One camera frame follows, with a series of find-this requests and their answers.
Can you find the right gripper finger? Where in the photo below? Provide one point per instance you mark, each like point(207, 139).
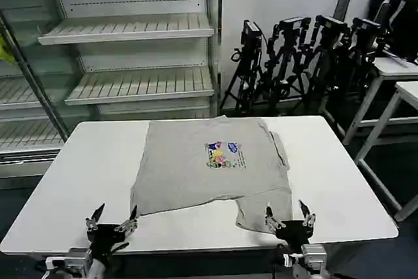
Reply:
point(271, 221)
point(308, 218)

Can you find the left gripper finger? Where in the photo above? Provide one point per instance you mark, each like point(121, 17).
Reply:
point(93, 221)
point(130, 221)

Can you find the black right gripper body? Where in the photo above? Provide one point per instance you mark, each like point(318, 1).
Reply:
point(294, 233)

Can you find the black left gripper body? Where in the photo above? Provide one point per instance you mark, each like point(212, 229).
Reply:
point(106, 235)

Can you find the grey printed t-shirt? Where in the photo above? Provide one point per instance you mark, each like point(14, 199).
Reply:
point(196, 174)

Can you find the white empty display shelf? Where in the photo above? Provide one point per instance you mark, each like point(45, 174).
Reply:
point(130, 63)

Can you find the white desk with monitors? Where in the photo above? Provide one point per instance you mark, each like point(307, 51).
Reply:
point(392, 66)

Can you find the yellow-green object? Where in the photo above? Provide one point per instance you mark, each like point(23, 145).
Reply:
point(6, 51)

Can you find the black computer monitor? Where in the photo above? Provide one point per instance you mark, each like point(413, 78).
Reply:
point(382, 8)
point(406, 27)

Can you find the white metal-frame desk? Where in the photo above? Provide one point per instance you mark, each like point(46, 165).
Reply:
point(408, 96)

